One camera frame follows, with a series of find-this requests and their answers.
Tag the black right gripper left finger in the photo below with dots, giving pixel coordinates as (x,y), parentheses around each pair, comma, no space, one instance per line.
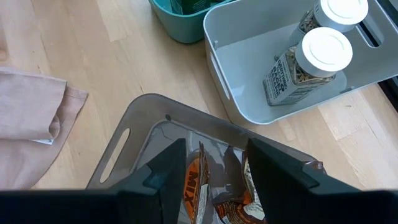
(93,208)

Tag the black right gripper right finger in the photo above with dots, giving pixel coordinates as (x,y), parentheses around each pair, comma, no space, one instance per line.
(311,205)

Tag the orange brown mix packet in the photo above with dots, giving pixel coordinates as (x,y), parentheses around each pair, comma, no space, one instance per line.
(236,214)
(194,186)

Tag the beige cloth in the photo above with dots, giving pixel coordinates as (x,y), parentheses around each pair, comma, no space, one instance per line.
(28,109)

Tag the white-lid spice jar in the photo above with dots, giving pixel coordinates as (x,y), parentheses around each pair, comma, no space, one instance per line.
(311,62)
(339,12)

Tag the green spice tin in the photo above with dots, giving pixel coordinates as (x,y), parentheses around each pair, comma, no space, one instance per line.
(191,4)

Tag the smoky translucent plastic bin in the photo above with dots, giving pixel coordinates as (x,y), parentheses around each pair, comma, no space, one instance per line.
(149,109)

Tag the light grey plastic bin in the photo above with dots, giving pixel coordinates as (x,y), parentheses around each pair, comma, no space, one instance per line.
(248,62)

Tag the teal plastic bin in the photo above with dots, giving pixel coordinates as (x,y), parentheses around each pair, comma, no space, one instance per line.
(186,29)

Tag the black aluminium table frame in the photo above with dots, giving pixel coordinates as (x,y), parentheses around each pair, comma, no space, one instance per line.
(390,93)

